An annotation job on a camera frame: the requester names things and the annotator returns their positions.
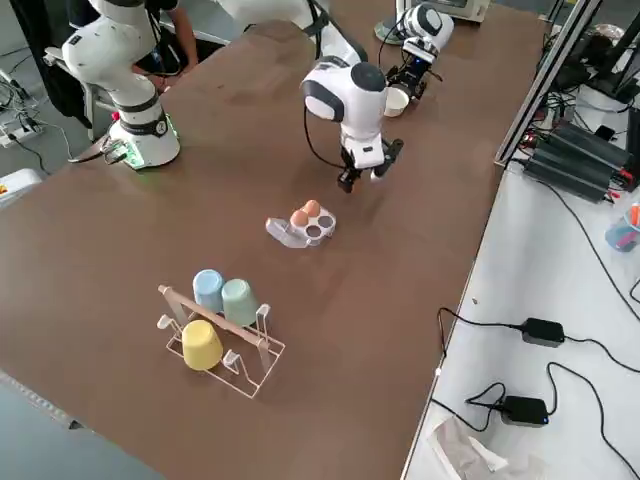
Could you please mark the blue pen holder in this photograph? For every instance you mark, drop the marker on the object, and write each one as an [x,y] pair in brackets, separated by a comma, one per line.
[622,235]

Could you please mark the crumpled clear plastic bag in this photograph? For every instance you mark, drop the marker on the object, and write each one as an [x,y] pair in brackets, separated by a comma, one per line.
[475,450]

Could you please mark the pale green plate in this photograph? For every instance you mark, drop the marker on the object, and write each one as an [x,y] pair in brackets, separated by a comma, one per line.
[385,27]

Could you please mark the green plastic cup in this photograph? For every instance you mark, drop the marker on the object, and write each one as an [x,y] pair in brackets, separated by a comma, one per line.
[240,302]

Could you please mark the black power supply box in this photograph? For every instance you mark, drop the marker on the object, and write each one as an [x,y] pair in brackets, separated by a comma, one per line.
[595,147]
[570,175]

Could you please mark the white box with red mark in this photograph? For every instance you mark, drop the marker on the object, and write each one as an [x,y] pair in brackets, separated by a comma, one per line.
[17,187]

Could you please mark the white toaster oven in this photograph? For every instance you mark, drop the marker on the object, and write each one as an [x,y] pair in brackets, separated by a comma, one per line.
[465,10]

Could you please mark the yellow plastic cup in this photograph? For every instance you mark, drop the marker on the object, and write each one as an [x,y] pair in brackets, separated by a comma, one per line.
[201,347]

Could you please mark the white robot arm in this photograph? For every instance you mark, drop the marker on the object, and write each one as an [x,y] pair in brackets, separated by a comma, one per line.
[430,25]
[345,100]

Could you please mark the black power adapter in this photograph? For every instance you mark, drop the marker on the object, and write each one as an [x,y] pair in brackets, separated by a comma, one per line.
[525,411]
[544,331]

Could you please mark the clear plastic egg carton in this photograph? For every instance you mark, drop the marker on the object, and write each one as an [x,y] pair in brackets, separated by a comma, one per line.
[300,235]

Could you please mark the person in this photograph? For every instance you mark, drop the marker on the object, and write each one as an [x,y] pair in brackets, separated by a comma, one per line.
[185,35]

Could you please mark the white power strip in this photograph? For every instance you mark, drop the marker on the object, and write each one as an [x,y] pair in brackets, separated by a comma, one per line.
[20,136]

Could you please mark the blue plastic cup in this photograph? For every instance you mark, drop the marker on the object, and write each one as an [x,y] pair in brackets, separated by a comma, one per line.
[207,290]

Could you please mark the brown egg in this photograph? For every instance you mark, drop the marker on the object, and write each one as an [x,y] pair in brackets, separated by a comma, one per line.
[299,218]
[312,207]

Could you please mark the aluminium profile post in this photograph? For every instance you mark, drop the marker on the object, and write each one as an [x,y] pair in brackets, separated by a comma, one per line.
[545,80]

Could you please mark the white bowl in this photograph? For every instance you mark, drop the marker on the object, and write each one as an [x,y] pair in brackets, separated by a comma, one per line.
[396,102]

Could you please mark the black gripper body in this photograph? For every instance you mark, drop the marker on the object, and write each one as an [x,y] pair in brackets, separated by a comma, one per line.
[414,67]
[348,159]

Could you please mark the person's right forearm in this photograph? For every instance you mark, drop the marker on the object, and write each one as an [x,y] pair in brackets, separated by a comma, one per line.
[186,40]

